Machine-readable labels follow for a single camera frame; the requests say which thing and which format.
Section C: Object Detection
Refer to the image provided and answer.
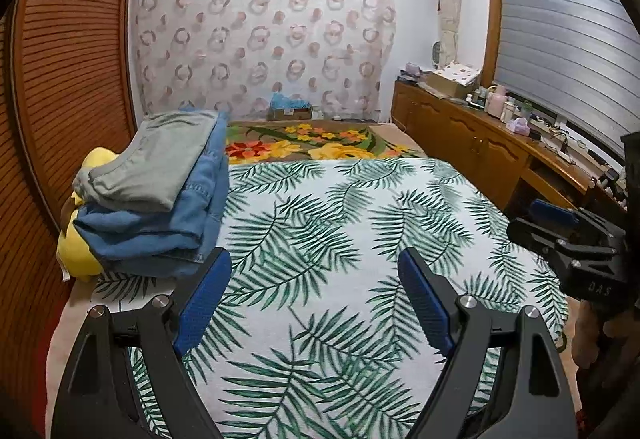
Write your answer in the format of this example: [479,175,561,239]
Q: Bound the grey-green pants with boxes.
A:
[73,110,227,212]

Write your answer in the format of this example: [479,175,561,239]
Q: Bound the person's right hand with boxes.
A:
[572,300,639,370]

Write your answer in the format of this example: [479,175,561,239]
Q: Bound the wooden sideboard cabinet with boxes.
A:
[390,81,626,218]

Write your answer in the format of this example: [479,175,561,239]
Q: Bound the purple plush on cabinet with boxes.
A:
[506,117,530,136]

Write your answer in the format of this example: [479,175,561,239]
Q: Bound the pink thermos bottle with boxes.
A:
[486,84,506,118]

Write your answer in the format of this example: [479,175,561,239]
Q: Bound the yellow plush toy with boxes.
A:
[55,146,122,282]

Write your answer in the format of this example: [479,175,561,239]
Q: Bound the dotted box on cabinet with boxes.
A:
[425,62,480,100]

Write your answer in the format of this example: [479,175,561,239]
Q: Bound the folded blue jeans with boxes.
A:
[74,112,229,277]

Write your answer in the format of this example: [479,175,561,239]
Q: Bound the grey window blind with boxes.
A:
[495,0,639,155]

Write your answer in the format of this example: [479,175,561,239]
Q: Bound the palm leaf bed sheet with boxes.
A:
[92,157,569,439]

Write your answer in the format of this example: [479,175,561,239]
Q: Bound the cardboard box with blue cloth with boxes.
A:
[268,93,312,121]

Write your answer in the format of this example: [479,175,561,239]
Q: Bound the floral blanket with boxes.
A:
[226,120,425,165]

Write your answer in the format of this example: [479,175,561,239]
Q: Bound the patterned lace curtain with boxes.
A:
[129,0,396,120]

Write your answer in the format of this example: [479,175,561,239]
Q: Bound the wooden louvered wardrobe door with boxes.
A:
[1,0,134,431]

